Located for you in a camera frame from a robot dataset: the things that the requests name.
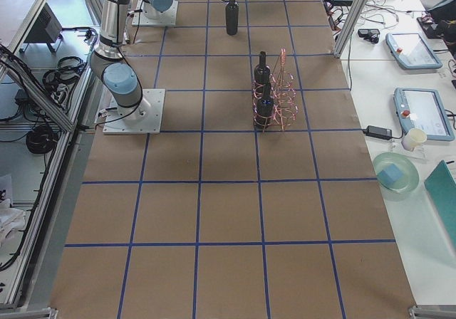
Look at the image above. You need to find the black power brick on table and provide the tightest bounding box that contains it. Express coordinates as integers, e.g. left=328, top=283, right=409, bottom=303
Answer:
left=363, top=125, right=393, bottom=140

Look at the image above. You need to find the green glass plate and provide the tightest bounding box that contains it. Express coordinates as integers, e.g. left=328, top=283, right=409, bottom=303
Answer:
left=373, top=152, right=420, bottom=194

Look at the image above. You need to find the copper wire wine basket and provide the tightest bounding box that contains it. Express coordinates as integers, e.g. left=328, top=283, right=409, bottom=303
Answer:
left=252, top=48, right=298, bottom=132

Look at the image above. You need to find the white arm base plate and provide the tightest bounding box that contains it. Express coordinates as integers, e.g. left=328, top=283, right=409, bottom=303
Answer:
left=132, top=0, right=178, bottom=27
left=103, top=89, right=165, bottom=135

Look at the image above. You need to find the teach pendant far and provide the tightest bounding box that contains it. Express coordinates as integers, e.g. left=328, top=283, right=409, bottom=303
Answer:
left=385, top=33, right=442, bottom=70

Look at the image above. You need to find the black electronics box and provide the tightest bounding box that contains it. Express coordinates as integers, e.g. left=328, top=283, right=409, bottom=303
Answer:
left=24, top=3, right=63, bottom=53

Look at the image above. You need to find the teal folder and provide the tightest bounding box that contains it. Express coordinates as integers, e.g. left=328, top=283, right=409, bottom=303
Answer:
left=424, top=160, right=455, bottom=251

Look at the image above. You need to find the white paper cup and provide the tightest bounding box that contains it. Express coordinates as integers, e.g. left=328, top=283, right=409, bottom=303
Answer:
left=401, top=127, right=428, bottom=152

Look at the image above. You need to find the blue foam cube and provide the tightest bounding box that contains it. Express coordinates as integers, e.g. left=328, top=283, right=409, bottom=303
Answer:
left=377, top=164, right=404, bottom=187

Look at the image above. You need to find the teach pendant near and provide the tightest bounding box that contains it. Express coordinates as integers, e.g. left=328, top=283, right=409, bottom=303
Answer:
left=393, top=88, right=455, bottom=142

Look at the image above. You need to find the dark wine bottle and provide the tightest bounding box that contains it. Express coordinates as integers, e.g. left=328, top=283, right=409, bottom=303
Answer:
left=225, top=0, right=239, bottom=36

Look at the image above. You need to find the dark bottle at basket corner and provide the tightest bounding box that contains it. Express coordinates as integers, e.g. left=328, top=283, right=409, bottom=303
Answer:
left=255, top=82, right=274, bottom=130

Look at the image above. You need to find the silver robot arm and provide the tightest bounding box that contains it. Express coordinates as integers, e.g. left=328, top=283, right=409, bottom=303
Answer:
left=142, top=0, right=174, bottom=19
left=90, top=0, right=175, bottom=124

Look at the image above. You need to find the dark bottle under basket handle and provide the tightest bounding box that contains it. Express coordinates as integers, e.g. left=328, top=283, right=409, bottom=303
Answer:
left=254, top=51, right=271, bottom=94

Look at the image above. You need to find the aluminium frame post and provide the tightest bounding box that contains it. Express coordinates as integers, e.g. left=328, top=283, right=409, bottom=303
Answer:
left=333, top=0, right=368, bottom=58

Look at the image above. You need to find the teach pendant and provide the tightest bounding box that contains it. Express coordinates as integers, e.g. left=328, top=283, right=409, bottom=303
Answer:
left=385, top=33, right=442, bottom=70
left=393, top=88, right=455, bottom=142

